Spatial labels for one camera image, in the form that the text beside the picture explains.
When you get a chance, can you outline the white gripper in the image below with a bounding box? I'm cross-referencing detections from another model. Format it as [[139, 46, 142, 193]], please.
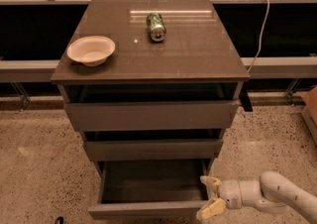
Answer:
[[196, 175, 242, 220]]

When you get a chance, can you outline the grey bottom drawer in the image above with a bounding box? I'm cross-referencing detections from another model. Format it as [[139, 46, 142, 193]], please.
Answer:
[[88, 159, 210, 220]]

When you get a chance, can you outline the grey drawer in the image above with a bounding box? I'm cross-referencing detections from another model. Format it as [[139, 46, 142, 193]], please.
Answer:
[[65, 100, 240, 132], [88, 159, 210, 220], [84, 139, 223, 162]]

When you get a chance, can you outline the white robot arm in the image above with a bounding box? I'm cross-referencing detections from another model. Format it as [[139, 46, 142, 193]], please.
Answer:
[[196, 171, 317, 224]]

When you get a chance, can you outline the grey middle drawer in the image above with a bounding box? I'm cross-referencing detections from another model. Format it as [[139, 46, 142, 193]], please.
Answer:
[[84, 139, 223, 162]]

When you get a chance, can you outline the grey top drawer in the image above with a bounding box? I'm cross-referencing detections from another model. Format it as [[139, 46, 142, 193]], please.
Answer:
[[65, 100, 240, 132]]

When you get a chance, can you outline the grey drawer cabinet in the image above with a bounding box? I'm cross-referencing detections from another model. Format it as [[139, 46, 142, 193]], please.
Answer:
[[51, 0, 251, 176]]

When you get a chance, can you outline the cardboard box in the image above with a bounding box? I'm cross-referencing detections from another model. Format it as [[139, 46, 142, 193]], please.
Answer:
[[301, 87, 317, 144]]

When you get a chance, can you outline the small black object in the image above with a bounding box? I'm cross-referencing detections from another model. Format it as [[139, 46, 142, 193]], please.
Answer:
[[54, 216, 63, 224]]

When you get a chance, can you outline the green soda can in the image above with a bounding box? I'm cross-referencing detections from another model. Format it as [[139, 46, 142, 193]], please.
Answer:
[[147, 13, 166, 42]]

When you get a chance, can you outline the white paper bowl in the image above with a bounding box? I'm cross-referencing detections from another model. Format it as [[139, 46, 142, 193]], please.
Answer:
[[66, 36, 116, 66]]

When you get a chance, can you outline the grey metal railing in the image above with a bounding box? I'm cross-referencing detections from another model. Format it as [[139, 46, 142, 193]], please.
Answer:
[[0, 0, 317, 83]]

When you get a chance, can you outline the white cable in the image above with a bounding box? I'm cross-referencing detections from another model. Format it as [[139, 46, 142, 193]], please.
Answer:
[[158, 0, 270, 73]]

